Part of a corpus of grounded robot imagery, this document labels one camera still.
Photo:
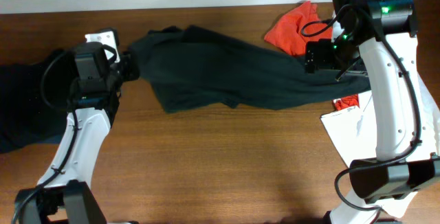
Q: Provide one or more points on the black folded clothes pile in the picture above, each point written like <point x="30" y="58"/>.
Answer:
<point x="31" y="99"/>

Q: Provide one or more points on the white shirt green logo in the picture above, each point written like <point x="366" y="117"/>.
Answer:
<point x="353" y="130"/>

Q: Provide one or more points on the orange red shirt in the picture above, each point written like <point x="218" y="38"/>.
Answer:
<point x="286" y="33"/>

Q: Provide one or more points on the dark green polo shirt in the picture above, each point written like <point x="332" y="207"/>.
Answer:
<point x="196" y="67"/>

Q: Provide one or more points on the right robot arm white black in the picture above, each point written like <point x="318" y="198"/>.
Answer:
<point x="378" y="39"/>

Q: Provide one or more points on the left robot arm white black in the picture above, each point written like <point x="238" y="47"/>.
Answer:
<point x="92" y="104"/>

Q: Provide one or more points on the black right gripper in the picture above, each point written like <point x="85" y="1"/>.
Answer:
<point x="320" y="49"/>

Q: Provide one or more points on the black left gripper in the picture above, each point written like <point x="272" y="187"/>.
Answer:
<point x="130" y="66"/>

